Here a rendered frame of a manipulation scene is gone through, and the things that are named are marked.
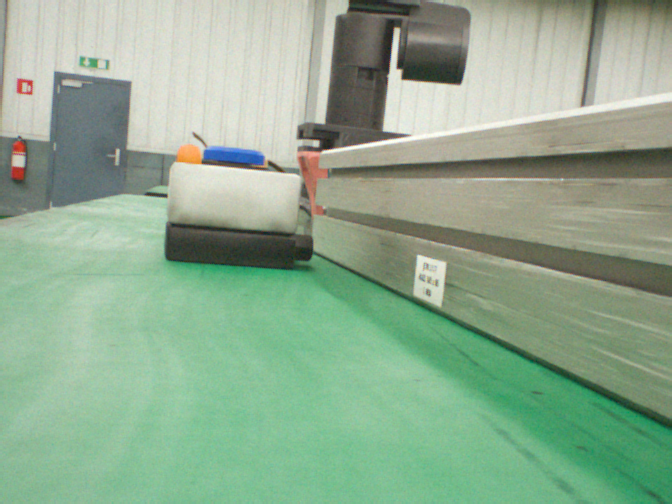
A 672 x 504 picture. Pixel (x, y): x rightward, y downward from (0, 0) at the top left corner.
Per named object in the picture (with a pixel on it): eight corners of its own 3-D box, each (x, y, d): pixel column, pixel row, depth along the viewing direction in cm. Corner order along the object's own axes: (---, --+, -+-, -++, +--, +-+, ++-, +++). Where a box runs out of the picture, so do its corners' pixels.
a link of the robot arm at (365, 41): (337, 12, 80) (335, -2, 74) (406, 19, 80) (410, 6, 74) (330, 84, 81) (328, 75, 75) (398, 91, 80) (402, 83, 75)
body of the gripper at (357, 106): (411, 154, 76) (420, 74, 76) (305, 142, 74) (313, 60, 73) (392, 155, 82) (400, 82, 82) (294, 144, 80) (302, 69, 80)
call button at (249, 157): (200, 175, 55) (202, 145, 55) (259, 181, 56) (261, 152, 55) (203, 174, 51) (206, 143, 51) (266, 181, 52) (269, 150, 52)
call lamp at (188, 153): (176, 162, 50) (177, 142, 50) (200, 164, 50) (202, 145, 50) (176, 161, 49) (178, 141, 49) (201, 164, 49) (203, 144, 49)
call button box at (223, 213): (163, 249, 57) (170, 159, 56) (299, 259, 59) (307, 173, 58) (164, 260, 49) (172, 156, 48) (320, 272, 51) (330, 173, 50)
